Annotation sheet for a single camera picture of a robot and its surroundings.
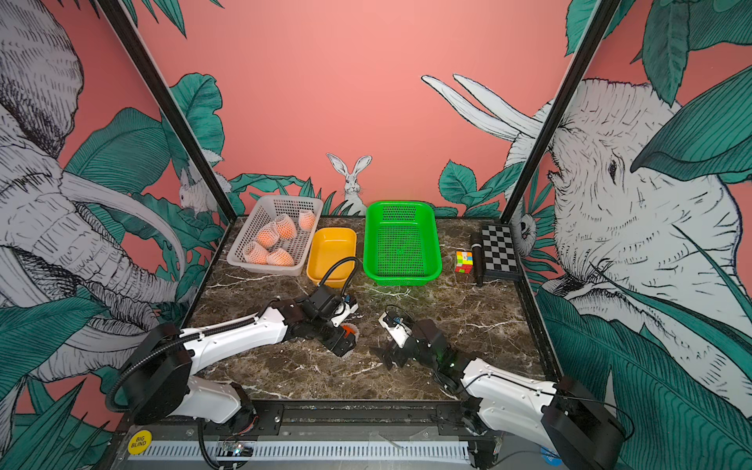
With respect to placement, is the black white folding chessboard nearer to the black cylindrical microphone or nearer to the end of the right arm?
the black cylindrical microphone

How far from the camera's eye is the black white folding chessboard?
1032 mm

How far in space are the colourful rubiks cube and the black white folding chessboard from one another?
5cm

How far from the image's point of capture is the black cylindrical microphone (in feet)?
3.40

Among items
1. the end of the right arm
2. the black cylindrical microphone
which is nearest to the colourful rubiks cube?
the black cylindrical microphone

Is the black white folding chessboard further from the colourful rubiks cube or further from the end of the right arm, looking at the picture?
the end of the right arm

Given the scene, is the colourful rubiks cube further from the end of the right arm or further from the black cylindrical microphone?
the end of the right arm

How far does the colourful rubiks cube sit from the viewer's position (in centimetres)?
103

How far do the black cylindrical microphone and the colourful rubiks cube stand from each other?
2cm

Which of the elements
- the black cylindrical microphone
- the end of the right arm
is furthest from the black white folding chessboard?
the end of the right arm

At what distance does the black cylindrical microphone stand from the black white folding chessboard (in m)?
0.01
